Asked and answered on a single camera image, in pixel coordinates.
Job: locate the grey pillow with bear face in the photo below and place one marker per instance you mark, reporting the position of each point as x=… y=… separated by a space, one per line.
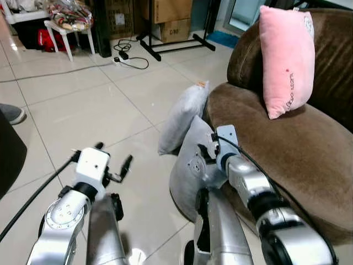
x=190 y=176

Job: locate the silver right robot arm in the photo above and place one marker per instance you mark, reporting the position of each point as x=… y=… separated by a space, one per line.
x=276 y=215

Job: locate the plain grey pillow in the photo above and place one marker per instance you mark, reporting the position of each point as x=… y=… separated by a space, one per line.
x=182 y=118

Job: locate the brown round sofa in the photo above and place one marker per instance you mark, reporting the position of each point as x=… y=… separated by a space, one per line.
x=298 y=154

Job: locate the black metal floor stand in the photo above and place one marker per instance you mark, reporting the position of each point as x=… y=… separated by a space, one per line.
x=176 y=43

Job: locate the blue floor mat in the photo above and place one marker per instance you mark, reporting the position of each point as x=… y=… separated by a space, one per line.
x=223 y=38

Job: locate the pink plush pillow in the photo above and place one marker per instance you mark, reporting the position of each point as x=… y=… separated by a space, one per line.
x=287 y=55

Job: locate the silver left robot leg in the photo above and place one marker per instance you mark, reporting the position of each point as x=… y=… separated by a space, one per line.
x=105 y=232

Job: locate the silver robot leg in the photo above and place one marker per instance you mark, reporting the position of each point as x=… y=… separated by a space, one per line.
x=218 y=232
x=105 y=232

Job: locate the silver right robot leg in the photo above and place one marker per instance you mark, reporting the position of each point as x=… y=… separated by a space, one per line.
x=218 y=232

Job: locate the dark trouser leg of person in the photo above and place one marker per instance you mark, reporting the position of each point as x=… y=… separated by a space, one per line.
x=10 y=157

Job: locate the grey shoe of person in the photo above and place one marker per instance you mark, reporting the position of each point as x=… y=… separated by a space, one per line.
x=11 y=113

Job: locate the white plastic stool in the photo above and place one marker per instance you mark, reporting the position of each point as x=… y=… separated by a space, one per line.
x=69 y=33

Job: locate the red bag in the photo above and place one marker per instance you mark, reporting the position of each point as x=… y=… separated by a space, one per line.
x=49 y=40

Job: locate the small printed cardboard box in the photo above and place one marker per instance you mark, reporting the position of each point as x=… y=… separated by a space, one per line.
x=175 y=31

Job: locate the dark box with white label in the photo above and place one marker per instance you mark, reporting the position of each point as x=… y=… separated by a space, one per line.
x=118 y=19

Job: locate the clear plastic bag with goods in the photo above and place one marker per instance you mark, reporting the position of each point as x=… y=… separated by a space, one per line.
x=69 y=15

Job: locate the large cardboard box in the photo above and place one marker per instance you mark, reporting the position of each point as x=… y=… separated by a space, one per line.
x=172 y=10

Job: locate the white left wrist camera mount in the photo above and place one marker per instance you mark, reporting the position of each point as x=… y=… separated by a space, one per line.
x=91 y=165

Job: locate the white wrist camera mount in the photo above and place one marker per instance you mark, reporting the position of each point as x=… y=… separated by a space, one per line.
x=91 y=165
x=226 y=143

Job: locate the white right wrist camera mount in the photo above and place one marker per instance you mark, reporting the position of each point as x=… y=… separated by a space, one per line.
x=226 y=143

